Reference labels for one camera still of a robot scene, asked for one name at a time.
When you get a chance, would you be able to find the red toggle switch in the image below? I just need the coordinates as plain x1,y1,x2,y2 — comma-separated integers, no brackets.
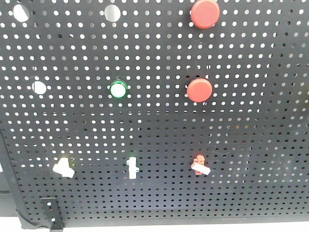
191,155,211,175

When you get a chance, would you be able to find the black perforated pegboard panel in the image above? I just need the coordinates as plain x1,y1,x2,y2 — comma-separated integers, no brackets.
0,0,309,229

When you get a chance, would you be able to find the green ringed indicator light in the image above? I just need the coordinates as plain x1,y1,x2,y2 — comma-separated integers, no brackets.
110,80,128,99

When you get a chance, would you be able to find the lower red push button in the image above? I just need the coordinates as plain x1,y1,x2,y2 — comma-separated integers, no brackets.
187,78,212,102

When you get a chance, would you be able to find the red push button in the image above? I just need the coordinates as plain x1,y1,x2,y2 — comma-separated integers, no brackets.
190,0,220,29
187,78,212,102

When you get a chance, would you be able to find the upper red push button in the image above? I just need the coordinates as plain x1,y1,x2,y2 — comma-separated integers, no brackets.
190,0,220,29

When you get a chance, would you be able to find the left black pegboard clamp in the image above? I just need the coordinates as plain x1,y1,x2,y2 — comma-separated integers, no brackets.
41,197,64,232

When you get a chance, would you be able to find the middle white toggle switch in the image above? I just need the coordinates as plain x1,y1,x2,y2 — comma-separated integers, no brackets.
126,157,140,179

